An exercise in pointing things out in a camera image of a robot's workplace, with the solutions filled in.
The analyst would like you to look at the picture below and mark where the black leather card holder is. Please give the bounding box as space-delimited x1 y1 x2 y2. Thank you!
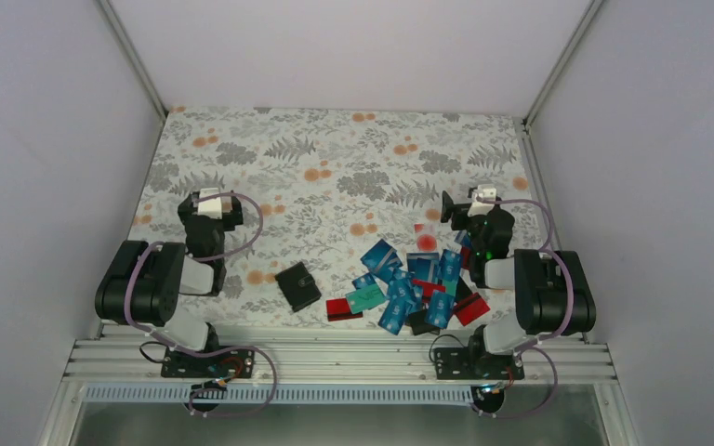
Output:
275 262 322 312

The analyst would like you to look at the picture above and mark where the blue VIP card front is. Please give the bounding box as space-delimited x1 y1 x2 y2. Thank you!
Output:
377 298 412 335

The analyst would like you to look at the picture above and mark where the blue vip card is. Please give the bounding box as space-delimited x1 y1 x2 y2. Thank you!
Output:
377 298 412 335
424 291 455 329

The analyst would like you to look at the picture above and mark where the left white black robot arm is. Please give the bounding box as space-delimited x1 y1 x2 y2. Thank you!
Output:
94 188 244 376

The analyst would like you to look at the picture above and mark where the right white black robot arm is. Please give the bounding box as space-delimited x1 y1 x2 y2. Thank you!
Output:
441 186 597 378

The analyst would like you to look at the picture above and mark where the red card far right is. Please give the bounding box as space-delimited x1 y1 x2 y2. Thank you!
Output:
460 245 472 269

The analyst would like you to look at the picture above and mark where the red card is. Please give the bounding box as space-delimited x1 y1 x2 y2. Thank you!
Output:
325 298 364 322
460 245 472 269
453 293 490 326
412 279 446 304

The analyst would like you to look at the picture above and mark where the blue card upper right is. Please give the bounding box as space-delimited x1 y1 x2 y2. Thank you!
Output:
438 249 462 283

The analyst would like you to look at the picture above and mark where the blue card centre pile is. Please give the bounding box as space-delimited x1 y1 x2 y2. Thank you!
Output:
406 252 440 283

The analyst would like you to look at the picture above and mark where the red card middle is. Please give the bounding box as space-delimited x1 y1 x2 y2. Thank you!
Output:
412 279 446 304

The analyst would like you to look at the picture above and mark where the red card lower right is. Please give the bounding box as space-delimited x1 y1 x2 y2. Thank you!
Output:
453 293 490 326

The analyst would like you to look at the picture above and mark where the blue striped card upper left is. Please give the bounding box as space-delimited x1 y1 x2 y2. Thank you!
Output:
360 239 403 274

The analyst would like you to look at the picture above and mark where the blue VIP card lower right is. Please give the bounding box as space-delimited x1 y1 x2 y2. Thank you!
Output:
424 291 455 329

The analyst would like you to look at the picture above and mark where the black card bottom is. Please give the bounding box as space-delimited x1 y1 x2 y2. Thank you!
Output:
405 310 440 336

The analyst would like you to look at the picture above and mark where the green VIP card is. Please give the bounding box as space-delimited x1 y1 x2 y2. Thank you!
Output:
346 284 387 314

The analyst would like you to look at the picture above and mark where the red card lower left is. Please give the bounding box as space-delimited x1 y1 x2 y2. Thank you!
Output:
325 298 364 322

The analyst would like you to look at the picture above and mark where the floral patterned table mat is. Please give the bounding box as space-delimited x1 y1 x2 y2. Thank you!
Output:
129 106 546 328

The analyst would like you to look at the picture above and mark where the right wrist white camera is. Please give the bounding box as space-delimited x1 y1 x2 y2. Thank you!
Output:
468 185 497 217

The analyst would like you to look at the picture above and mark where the wrist white camera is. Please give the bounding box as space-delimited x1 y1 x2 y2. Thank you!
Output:
195 188 223 219
468 185 497 217

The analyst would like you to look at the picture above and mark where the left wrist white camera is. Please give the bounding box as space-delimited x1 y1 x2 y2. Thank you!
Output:
195 188 223 219

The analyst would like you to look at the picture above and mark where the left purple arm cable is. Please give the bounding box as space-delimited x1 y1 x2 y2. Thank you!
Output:
123 191 279 420

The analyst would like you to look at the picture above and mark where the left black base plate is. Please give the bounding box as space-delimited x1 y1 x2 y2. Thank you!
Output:
160 349 255 379

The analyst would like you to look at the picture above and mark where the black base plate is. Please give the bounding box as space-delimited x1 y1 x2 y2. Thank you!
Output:
432 348 525 381
160 349 255 379

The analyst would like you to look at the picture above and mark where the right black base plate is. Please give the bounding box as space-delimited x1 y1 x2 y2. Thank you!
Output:
432 348 525 381

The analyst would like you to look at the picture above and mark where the aluminium front rail frame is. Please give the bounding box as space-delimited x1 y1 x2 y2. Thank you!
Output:
63 324 617 385

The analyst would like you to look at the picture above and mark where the grey slotted cable duct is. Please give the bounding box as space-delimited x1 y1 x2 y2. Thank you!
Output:
82 383 472 406

